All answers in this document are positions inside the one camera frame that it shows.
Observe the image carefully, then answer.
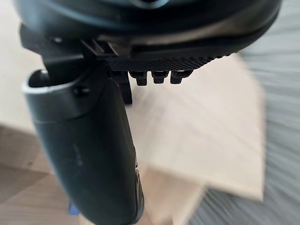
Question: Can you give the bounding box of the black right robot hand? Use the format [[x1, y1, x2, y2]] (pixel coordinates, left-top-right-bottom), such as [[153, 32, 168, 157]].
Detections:
[[13, 0, 282, 225]]

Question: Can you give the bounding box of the light wooden cabinet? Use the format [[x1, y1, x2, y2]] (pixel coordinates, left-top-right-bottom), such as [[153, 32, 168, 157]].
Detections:
[[126, 52, 267, 225]]

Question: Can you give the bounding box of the small blue object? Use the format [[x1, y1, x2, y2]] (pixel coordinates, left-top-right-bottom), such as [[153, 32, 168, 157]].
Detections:
[[68, 202, 79, 218]]

